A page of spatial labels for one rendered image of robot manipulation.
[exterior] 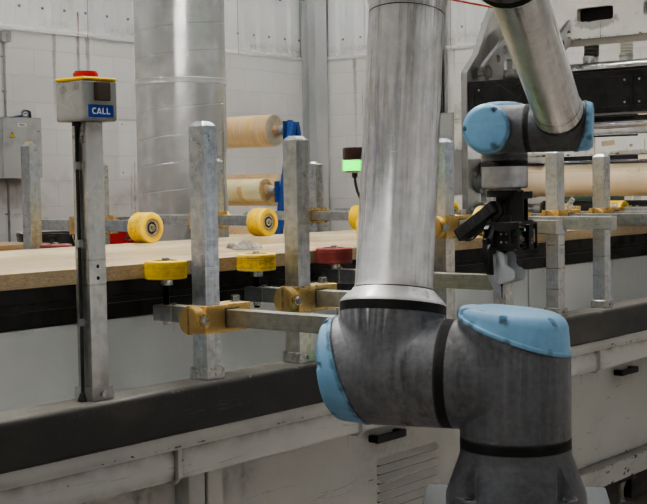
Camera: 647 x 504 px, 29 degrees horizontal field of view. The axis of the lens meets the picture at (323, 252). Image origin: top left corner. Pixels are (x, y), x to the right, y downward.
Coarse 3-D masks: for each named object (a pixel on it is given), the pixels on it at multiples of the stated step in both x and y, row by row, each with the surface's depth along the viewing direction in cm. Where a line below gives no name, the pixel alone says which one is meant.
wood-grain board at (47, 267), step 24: (264, 240) 331; (312, 240) 326; (336, 240) 324; (456, 240) 318; (480, 240) 326; (0, 264) 242; (24, 264) 241; (48, 264) 239; (72, 264) 238; (120, 264) 236; (0, 288) 212; (24, 288) 216
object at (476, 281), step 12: (324, 276) 274; (336, 276) 272; (348, 276) 270; (444, 276) 254; (456, 276) 252; (468, 276) 250; (480, 276) 248; (456, 288) 252; (468, 288) 250; (480, 288) 249; (492, 288) 247
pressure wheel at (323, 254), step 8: (320, 248) 272; (328, 248) 270; (336, 248) 270; (344, 248) 271; (320, 256) 271; (328, 256) 270; (336, 256) 270; (344, 256) 271; (328, 264) 274; (336, 264) 273
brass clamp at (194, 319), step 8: (224, 304) 224; (232, 304) 225; (240, 304) 227; (248, 304) 229; (184, 312) 221; (192, 312) 220; (200, 312) 220; (208, 312) 221; (216, 312) 222; (224, 312) 224; (184, 320) 221; (192, 320) 220; (200, 320) 219; (208, 320) 220; (216, 320) 222; (224, 320) 224; (184, 328) 221; (192, 328) 220; (200, 328) 220; (208, 328) 221; (216, 328) 222; (224, 328) 224; (232, 328) 225; (240, 328) 227; (248, 328) 229
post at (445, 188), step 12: (444, 144) 277; (444, 156) 277; (444, 168) 278; (444, 180) 278; (444, 192) 278; (444, 204) 278; (444, 240) 278; (444, 252) 279; (444, 264) 279; (444, 288) 279; (444, 300) 279
